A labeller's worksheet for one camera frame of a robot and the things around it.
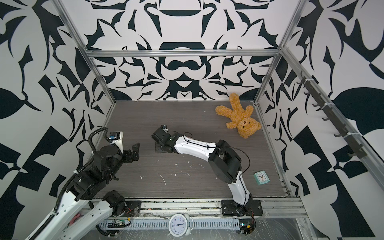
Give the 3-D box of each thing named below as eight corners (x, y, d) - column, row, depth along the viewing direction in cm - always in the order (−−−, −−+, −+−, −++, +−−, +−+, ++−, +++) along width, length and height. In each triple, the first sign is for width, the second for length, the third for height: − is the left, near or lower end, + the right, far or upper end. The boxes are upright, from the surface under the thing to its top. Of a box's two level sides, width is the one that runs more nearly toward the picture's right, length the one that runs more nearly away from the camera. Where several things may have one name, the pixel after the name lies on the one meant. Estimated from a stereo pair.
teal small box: (258, 185, 83) (259, 184, 81) (252, 174, 87) (253, 172, 85) (269, 182, 84) (270, 181, 82) (262, 171, 88) (264, 169, 86)
